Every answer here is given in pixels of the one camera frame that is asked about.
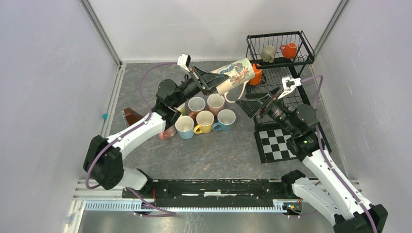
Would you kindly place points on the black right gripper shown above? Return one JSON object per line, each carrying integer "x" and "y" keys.
{"x": 251, "y": 107}

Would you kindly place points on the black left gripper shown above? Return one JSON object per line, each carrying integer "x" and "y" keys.
{"x": 208, "y": 81}

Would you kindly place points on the light pink hexagonal mug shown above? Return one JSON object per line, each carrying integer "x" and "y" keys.
{"x": 215, "y": 103}

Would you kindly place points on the salmon floral mug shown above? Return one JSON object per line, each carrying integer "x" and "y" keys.
{"x": 196, "y": 105}

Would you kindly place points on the orange ribbed mug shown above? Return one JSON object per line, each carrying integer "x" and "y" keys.
{"x": 257, "y": 79}

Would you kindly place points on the cream floral mug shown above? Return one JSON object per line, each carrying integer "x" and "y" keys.
{"x": 238, "y": 72}

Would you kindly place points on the teal blue mug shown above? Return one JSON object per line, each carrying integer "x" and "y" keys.
{"x": 226, "y": 119}

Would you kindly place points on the beige grey mug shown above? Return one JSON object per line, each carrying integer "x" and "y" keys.
{"x": 268, "y": 54}

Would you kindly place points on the light blue hexagonal mug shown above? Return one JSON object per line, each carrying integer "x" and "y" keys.
{"x": 184, "y": 126}

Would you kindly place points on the small orange cup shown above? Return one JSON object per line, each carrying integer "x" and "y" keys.
{"x": 289, "y": 50}

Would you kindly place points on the pink patterned mug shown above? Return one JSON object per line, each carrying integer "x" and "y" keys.
{"x": 170, "y": 132}

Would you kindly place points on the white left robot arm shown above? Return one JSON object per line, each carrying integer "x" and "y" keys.
{"x": 104, "y": 158}

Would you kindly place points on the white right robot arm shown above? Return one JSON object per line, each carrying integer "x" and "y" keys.
{"x": 345, "y": 207}

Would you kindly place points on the pale yellow mug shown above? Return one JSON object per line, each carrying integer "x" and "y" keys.
{"x": 182, "y": 109}

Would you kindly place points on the checkerboard calibration board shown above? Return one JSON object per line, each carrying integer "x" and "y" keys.
{"x": 272, "y": 146}

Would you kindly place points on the brown wedge block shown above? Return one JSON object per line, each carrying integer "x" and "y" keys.
{"x": 130, "y": 116}

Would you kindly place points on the black wire dish rack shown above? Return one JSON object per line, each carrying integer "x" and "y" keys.
{"x": 274, "y": 71}

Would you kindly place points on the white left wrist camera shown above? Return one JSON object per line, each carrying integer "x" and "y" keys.
{"x": 184, "y": 61}

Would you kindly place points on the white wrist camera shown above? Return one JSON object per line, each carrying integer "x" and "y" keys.
{"x": 289, "y": 84}
{"x": 184, "y": 61}

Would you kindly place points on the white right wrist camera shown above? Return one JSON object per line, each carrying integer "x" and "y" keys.
{"x": 289, "y": 84}

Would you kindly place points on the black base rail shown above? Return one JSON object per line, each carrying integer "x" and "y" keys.
{"x": 217, "y": 193}

